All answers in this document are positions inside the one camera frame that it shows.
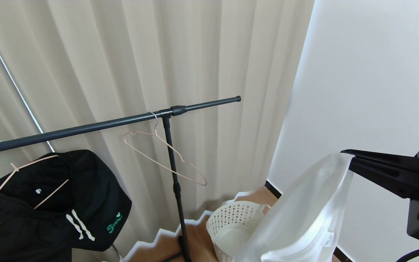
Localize white garment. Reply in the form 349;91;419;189
231;153;355;262

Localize pink clothes hanger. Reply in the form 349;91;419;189
123;112;208;187
0;140;70;210

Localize black shorts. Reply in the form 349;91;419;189
0;149;132;262

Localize white laundry basket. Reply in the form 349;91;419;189
206;200;272;262

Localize black clothes rack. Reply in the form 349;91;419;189
0;96;242;262

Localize beige curtain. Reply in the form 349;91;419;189
0;0;315;262

